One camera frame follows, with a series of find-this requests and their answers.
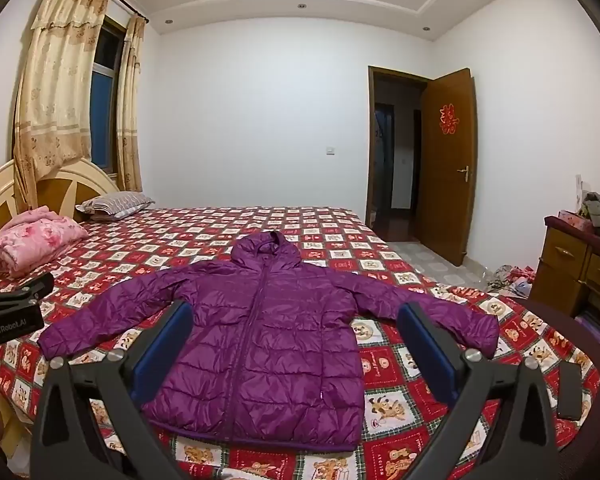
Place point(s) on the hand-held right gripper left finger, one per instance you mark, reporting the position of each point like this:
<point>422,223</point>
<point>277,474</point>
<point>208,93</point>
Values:
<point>162,355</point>

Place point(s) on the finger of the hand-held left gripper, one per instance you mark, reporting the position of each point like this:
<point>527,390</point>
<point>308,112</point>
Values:
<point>25,287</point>

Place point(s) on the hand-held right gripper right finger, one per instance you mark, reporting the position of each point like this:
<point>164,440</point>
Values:
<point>427,355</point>

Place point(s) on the purple hooded puffer jacket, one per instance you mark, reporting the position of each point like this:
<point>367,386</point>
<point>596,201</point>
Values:
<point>280,330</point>

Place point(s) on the pink floral folded quilt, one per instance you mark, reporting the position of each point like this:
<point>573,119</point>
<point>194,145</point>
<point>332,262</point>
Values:
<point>35,235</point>

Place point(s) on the cream wooden bed headboard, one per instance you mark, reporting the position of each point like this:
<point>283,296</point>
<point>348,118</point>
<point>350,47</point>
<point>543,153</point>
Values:
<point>60,190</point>

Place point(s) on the clutter of cloths on floor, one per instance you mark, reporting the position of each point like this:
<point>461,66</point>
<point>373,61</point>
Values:
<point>512,280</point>

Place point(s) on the striped pillow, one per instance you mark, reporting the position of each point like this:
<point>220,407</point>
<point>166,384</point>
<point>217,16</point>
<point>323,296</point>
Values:
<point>117,204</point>

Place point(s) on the black phone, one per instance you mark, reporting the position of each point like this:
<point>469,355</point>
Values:
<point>570,390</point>

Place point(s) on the brown wooden door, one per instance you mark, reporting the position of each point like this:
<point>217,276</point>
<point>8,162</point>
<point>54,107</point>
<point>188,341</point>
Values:
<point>445,200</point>

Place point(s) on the red checkered cartoon blanket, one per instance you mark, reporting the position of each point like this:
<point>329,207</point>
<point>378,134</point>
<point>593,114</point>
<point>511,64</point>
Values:
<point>330,230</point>

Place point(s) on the wooden dresser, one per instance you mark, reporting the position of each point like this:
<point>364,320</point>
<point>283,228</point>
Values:
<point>575,260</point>

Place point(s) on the wide beige floral curtain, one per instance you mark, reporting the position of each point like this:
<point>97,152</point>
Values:
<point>55,95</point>

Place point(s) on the window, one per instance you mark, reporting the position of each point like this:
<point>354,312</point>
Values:
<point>104,110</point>

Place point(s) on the pink box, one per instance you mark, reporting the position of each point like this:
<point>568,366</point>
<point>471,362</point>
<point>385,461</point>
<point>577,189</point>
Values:
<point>575,220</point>

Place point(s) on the narrow beige floral curtain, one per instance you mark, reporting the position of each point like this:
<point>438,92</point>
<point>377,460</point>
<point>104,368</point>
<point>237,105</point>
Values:
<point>130,110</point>

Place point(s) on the red paper door decoration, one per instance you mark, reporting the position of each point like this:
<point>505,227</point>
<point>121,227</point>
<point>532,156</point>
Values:
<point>448,119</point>

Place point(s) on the brown door frame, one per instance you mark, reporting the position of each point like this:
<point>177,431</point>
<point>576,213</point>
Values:
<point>371,160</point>

